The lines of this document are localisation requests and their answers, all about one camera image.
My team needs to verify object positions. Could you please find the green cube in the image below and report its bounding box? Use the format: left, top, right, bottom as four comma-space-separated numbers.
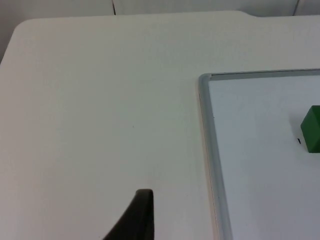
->
300, 105, 320, 154

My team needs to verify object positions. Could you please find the grey-framed whiteboard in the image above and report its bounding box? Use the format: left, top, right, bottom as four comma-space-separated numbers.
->
198, 68, 320, 240

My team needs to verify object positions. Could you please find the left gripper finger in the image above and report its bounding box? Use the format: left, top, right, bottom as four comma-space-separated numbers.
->
102, 188, 156, 240

